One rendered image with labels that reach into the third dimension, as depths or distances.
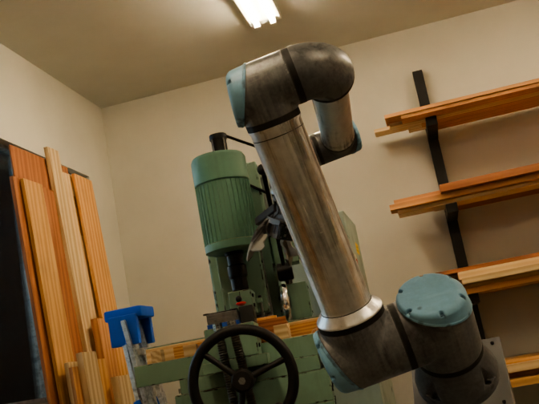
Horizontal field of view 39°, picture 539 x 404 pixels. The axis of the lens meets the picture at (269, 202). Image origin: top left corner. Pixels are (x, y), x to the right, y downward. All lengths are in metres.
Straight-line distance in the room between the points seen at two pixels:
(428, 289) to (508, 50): 3.41
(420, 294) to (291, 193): 0.36
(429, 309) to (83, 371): 2.30
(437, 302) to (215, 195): 0.95
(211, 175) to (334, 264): 0.87
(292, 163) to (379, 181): 3.24
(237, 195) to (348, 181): 2.46
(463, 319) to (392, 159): 3.18
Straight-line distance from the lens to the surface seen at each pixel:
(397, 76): 4.92
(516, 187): 4.33
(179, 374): 2.26
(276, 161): 1.54
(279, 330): 2.23
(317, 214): 1.57
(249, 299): 2.35
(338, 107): 1.72
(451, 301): 1.65
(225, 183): 2.37
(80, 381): 3.68
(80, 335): 4.06
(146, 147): 5.17
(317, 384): 2.21
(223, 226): 2.35
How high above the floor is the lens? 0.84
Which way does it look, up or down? 12 degrees up
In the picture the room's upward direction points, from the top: 11 degrees counter-clockwise
